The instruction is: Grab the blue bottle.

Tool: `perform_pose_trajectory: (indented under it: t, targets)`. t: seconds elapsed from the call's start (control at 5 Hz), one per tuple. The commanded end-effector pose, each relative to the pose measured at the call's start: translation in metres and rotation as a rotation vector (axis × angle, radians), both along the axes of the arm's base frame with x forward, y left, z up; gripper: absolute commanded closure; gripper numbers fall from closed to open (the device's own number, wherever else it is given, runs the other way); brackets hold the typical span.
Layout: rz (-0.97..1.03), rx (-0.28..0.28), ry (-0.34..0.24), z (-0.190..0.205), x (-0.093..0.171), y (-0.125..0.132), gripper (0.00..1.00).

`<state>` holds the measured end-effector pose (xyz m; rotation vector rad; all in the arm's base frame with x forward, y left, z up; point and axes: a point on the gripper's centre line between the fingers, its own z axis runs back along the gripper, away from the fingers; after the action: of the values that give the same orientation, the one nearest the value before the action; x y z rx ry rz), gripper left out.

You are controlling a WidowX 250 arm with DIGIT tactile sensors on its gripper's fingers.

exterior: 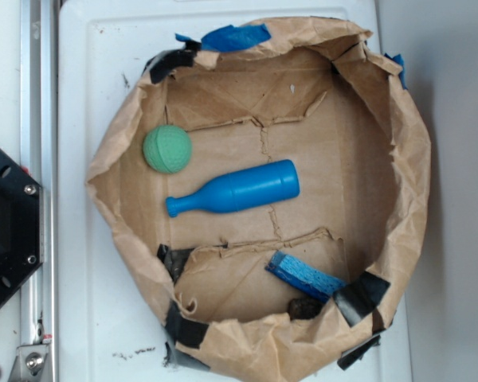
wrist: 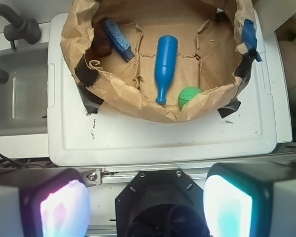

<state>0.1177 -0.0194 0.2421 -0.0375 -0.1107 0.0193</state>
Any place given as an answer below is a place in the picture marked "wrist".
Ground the blue plastic bottle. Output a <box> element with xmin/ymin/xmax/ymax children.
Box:
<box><xmin>154</xmin><ymin>35</ymin><xmax>178</xmax><ymax>105</ymax></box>

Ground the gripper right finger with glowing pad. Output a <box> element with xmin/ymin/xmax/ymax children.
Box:
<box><xmin>203</xmin><ymin>162</ymin><xmax>296</xmax><ymax>237</ymax></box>

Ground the grey toy sink basin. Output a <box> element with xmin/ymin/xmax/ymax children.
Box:
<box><xmin>0</xmin><ymin>43</ymin><xmax>48</xmax><ymax>136</ymax></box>

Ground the black cable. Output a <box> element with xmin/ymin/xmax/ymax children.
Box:
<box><xmin>0</xmin><ymin>147</ymin><xmax>49</xmax><ymax>168</ymax></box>

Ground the blue sponge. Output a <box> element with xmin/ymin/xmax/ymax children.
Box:
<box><xmin>103</xmin><ymin>19</ymin><xmax>135</xmax><ymax>63</ymax></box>

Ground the green ball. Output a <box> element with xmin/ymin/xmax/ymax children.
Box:
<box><xmin>178</xmin><ymin>87</ymin><xmax>202</xmax><ymax>109</ymax></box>

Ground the brown paper bag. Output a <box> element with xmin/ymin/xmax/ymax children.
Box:
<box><xmin>60</xmin><ymin>0</ymin><xmax>257</xmax><ymax>123</ymax></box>

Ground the grey toy faucet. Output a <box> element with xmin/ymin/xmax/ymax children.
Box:
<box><xmin>0</xmin><ymin>3</ymin><xmax>42</xmax><ymax>85</ymax></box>

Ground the silver metal corner bracket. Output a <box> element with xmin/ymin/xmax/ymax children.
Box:
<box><xmin>80</xmin><ymin>169</ymin><xmax>102</xmax><ymax>187</ymax></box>

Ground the black octagonal mount plate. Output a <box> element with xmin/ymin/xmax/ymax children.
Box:
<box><xmin>115</xmin><ymin>170</ymin><xmax>210</xmax><ymax>237</ymax></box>

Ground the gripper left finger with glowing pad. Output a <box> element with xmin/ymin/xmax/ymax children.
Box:
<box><xmin>0</xmin><ymin>168</ymin><xmax>91</xmax><ymax>237</ymax></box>

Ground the white plastic lid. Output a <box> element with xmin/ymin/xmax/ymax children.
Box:
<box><xmin>47</xmin><ymin>13</ymin><xmax>277</xmax><ymax>166</ymax></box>

